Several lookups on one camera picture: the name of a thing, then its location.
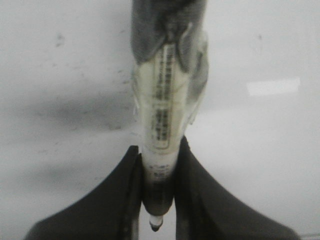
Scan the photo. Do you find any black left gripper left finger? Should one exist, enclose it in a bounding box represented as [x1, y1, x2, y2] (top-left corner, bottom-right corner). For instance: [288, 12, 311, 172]
[25, 145, 143, 240]

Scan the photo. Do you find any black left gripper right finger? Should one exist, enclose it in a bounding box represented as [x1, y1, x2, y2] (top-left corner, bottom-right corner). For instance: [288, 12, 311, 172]
[174, 137, 300, 240]

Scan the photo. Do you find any whiteboard marker with taped body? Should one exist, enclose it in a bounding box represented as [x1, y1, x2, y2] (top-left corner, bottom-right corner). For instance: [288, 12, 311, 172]
[130, 0, 209, 231]

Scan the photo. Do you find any white whiteboard with metal frame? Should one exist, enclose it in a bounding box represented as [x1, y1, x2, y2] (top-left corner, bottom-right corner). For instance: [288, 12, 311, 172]
[0, 0, 320, 240]

